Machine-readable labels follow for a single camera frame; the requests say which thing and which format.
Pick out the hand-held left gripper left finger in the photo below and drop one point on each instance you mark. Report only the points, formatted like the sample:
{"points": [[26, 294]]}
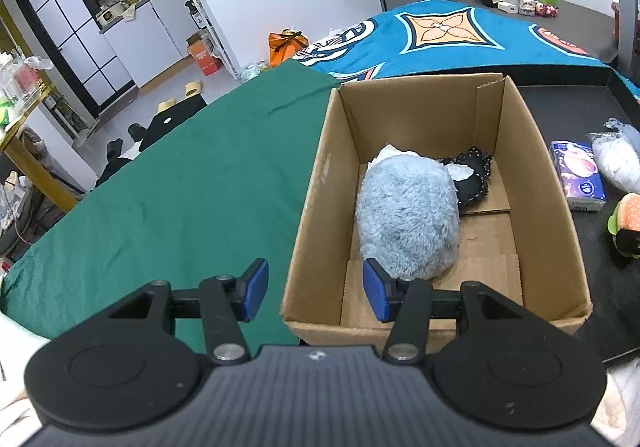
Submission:
{"points": [[255, 287]]}

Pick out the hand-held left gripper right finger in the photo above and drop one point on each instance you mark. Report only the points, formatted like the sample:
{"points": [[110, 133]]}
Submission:
{"points": [[376, 292]]}

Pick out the large grey plush toy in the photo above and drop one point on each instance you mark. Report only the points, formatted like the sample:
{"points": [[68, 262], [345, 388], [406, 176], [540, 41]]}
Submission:
{"points": [[407, 212]]}

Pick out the white wad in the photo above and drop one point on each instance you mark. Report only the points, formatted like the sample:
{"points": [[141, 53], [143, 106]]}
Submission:
{"points": [[397, 154]]}

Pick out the black dotted plush toy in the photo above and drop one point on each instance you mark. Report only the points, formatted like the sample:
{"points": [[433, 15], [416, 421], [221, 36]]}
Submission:
{"points": [[472, 177]]}

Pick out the brown cardboard box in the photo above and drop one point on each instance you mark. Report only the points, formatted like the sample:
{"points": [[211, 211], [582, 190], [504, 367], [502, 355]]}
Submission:
{"points": [[550, 227]]}

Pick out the purple tissue packet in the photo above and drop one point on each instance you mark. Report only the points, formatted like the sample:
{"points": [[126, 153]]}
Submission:
{"points": [[577, 174]]}

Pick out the burger plush toy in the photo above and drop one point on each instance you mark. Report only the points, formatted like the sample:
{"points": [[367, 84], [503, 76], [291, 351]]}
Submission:
{"points": [[627, 222]]}

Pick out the clear plastic bag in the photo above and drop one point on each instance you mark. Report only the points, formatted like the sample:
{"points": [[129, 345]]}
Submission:
{"points": [[617, 162]]}

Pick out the black shallow tray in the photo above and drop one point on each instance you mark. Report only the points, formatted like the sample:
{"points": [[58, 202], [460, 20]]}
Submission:
{"points": [[575, 97]]}

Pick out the green cloth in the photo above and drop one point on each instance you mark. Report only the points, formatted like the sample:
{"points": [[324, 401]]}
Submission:
{"points": [[190, 187]]}

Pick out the black shoe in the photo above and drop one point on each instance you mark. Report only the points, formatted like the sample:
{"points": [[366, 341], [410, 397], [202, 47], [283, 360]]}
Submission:
{"points": [[115, 148], [136, 131]]}

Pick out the yellow slipper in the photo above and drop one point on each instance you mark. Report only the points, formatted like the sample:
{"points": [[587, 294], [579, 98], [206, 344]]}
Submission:
{"points": [[192, 88], [166, 105]]}

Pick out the orange carton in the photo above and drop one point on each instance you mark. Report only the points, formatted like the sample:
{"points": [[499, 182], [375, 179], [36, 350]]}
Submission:
{"points": [[204, 54]]}

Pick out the orange bag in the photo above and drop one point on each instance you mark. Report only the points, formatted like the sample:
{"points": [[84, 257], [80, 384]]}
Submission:
{"points": [[287, 47]]}

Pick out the white fleece cloth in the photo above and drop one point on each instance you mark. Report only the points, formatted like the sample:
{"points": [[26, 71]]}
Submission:
{"points": [[15, 352]]}

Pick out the narrow white rack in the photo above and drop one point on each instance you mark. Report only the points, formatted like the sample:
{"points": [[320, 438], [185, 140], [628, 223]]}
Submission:
{"points": [[210, 27]]}

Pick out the yellow table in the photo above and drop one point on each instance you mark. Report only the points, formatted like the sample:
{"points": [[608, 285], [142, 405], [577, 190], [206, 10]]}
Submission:
{"points": [[30, 147]]}

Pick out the blue patterned blanket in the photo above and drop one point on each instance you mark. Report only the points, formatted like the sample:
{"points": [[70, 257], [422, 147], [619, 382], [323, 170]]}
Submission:
{"points": [[475, 42]]}

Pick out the white kitchen cabinet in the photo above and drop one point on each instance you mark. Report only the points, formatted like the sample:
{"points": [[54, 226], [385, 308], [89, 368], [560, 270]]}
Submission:
{"points": [[160, 32]]}

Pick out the black framed glass door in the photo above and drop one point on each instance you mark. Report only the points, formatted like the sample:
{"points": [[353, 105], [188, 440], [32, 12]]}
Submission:
{"points": [[75, 32]]}

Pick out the small white box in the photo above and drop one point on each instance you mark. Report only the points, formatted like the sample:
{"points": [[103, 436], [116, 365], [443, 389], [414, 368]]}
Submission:
{"points": [[506, 6], [526, 8]]}

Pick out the red toy figures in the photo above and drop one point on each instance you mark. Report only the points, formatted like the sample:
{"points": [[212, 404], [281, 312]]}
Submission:
{"points": [[547, 9]]}

